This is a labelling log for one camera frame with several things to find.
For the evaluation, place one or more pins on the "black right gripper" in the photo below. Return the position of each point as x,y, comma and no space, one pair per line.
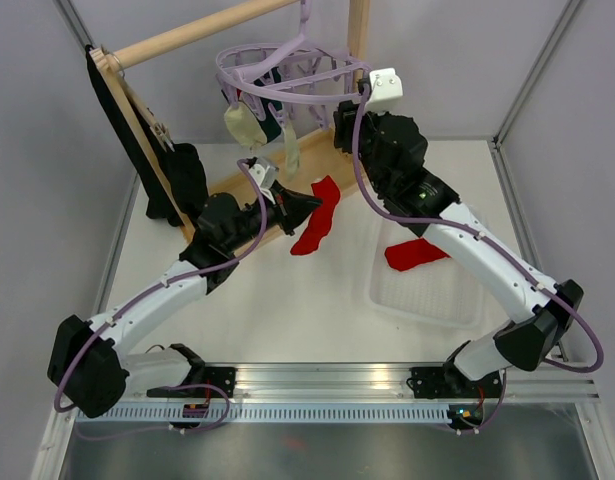
346,118

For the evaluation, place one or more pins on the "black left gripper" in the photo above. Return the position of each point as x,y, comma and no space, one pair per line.
292,208

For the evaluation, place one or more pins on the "red sock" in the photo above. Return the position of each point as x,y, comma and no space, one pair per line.
321,220
411,254

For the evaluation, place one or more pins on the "cream sock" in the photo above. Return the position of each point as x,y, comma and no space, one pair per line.
292,151
244,127

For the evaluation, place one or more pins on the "purple round clip hanger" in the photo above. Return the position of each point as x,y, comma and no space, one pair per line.
313,76

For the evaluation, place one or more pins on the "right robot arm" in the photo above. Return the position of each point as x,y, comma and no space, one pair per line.
388,159

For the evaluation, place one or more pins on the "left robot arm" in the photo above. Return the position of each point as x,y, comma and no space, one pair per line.
93,364

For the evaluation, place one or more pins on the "black shorts on hanger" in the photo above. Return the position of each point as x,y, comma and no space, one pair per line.
182,167

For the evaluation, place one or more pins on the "wooden rack base tray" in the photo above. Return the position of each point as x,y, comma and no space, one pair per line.
318,159

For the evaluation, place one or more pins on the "white plastic basket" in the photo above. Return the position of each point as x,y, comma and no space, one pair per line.
440,293

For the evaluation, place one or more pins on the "wooden rack top rod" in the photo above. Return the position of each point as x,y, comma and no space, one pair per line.
194,31

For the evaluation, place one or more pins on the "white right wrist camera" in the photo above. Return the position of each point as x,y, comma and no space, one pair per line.
386,90

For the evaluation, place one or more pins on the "wooden rack right post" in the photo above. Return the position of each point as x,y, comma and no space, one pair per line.
357,30

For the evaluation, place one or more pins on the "wooden rack post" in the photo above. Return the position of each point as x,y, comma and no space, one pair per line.
139,142
357,30

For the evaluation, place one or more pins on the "aluminium mounting rail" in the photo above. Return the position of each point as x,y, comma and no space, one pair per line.
386,382

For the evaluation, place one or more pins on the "white slotted cable duct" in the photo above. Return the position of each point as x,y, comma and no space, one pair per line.
322,413

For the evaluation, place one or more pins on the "wooden rack left post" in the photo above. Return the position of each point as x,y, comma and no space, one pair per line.
139,142

